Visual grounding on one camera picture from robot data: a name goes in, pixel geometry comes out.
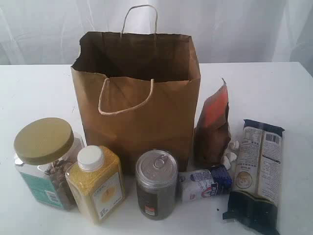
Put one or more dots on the yellow millet bottle white cap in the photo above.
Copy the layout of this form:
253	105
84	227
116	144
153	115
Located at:
96	182

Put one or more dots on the clear jar with gold lid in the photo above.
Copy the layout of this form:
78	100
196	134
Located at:
44	150

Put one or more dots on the brown paper bag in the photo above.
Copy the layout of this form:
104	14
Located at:
138	92

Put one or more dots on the pull-tab can dark grains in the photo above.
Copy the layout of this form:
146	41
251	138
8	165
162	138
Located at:
156	173

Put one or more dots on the brown pouch with orange band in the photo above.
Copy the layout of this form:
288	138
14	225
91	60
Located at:
212	134

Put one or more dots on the white and blue carton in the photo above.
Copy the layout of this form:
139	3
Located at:
203	183

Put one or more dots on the white lump lower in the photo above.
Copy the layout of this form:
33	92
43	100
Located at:
226	162

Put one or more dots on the long noodle package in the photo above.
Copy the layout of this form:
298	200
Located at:
254	198

